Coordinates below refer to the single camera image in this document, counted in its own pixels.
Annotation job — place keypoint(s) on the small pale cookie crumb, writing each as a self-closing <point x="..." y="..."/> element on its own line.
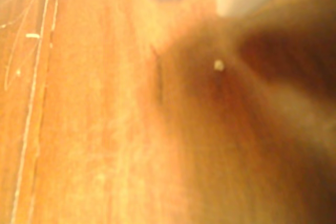
<point x="218" y="65"/>

